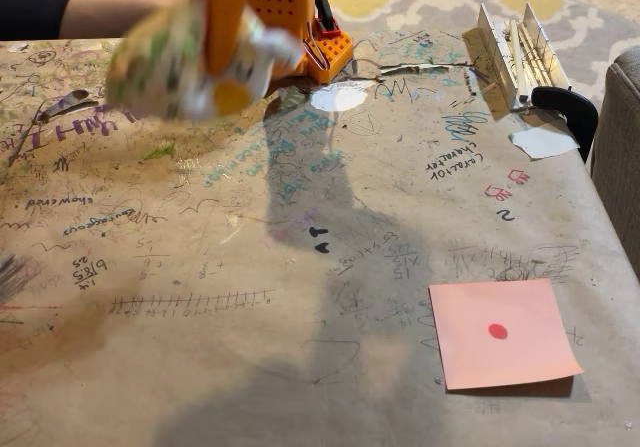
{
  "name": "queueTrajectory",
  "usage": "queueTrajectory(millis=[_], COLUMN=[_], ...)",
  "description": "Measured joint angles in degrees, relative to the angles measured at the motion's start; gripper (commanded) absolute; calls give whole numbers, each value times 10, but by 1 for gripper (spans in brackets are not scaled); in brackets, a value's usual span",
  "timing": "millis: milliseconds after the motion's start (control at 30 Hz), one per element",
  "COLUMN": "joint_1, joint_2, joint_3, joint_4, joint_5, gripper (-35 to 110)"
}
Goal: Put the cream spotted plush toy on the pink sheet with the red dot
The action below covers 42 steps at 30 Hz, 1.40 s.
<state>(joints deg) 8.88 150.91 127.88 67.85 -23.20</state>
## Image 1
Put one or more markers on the white spotted plush toy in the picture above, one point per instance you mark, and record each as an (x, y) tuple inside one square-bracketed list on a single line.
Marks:
[(165, 72)]

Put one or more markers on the small red round object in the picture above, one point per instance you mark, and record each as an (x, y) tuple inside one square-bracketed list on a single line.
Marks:
[(497, 331)]

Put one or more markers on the person's bare leg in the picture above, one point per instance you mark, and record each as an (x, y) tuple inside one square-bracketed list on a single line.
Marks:
[(115, 12)]

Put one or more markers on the white oval paper patch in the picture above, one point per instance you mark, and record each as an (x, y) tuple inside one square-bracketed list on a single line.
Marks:
[(337, 98)]

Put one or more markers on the grey curled paper scrap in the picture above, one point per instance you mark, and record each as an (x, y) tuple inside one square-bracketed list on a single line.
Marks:
[(67, 101)]

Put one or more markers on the grey yellow patterned rug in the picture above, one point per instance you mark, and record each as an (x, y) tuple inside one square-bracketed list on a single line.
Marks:
[(450, 7)]

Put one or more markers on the scribbled brown paper table cover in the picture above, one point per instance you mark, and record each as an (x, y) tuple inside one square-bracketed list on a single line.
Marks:
[(210, 357)]

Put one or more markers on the white torn paper scrap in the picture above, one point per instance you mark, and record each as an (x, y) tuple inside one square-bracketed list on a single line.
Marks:
[(542, 143)]

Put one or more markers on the black curved plastic object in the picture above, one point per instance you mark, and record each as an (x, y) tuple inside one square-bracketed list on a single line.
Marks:
[(570, 109)]

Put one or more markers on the grey couch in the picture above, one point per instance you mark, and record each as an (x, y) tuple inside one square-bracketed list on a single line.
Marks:
[(620, 157)]

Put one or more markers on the pink sticky note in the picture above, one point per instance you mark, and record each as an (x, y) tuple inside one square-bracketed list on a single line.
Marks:
[(500, 362)]

